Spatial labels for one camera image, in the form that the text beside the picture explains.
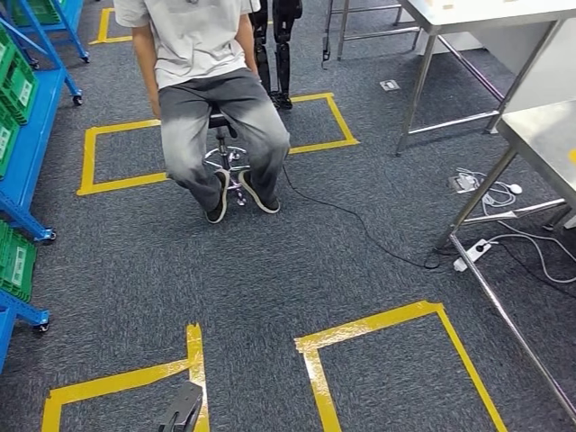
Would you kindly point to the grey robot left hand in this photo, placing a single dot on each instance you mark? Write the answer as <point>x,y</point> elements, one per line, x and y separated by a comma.
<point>182,411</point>

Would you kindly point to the person's right forearm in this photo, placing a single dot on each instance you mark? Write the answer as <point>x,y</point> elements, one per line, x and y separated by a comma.
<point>149,83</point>

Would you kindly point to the person's left forearm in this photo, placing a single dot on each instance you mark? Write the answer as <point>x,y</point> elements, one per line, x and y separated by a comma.
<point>251,56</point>

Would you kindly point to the stainless steel workbench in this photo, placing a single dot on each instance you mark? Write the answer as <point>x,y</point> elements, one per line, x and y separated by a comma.
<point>472,12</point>
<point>540,137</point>

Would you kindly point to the black stool with chrome base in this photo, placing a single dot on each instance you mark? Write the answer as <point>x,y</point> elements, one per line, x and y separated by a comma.
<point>218,120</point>

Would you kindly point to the person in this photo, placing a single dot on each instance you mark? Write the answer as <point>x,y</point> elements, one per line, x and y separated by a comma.
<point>202,36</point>

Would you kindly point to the black humanoid robot legs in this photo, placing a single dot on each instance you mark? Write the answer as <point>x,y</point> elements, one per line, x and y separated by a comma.
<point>285,59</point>

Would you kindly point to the white power strip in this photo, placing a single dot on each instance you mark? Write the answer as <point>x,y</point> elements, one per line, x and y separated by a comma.
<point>470,256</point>

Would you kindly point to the grey floor outlet plate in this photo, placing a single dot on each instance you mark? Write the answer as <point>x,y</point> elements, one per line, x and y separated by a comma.
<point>389,85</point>

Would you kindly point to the white charger adapter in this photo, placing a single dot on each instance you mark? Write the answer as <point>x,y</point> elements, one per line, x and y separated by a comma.
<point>463,182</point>

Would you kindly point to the white round charger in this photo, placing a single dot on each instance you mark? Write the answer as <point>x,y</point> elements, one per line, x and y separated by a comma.
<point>515,189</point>

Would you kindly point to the small yellow tape rectangle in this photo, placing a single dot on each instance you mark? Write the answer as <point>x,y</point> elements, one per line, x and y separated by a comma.
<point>573,157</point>

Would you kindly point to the stainless steel table frame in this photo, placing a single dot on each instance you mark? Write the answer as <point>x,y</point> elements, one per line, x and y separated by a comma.
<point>343,30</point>

